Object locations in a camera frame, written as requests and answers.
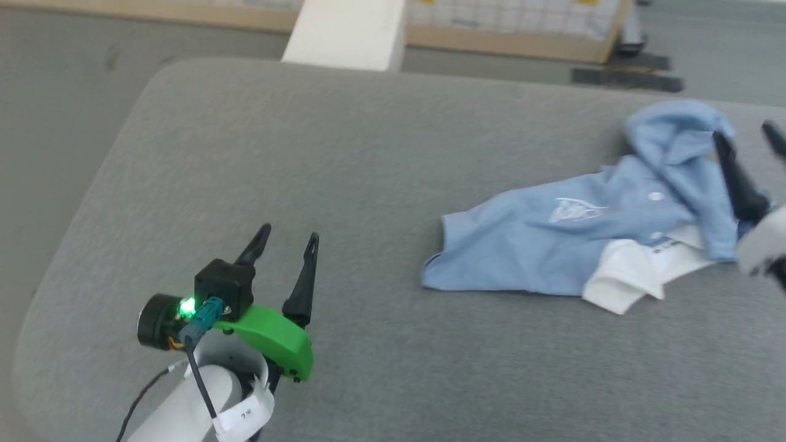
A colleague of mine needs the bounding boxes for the white box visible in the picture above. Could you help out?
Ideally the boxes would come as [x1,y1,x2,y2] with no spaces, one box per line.
[281,0,407,72]

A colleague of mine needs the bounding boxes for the grey metal partition leg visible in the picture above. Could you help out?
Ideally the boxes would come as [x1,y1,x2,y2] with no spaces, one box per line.
[617,0,652,58]

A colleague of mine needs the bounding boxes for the grey fabric sofa seat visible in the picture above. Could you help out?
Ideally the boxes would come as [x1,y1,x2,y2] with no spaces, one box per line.
[12,57,786,442]

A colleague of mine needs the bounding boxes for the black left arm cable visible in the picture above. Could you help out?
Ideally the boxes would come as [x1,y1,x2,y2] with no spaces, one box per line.
[117,298,225,442]

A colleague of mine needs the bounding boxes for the black floor base plate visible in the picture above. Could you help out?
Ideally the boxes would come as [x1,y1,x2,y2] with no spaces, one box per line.
[571,52,686,93]

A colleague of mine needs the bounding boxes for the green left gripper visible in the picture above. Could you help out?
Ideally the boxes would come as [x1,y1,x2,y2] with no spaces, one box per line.
[137,223,320,382]

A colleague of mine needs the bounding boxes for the lemon print partition screen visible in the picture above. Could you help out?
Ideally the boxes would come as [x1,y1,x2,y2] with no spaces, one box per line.
[0,0,633,66]

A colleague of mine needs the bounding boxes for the light blue polo shirt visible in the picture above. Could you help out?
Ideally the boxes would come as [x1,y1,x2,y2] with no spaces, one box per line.
[421,100,784,316]

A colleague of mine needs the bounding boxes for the white paper label tag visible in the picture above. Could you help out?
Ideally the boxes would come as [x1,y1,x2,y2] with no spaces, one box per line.
[214,368,275,442]

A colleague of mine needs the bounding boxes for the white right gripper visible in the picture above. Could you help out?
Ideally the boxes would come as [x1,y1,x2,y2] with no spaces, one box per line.
[712,121,786,292]

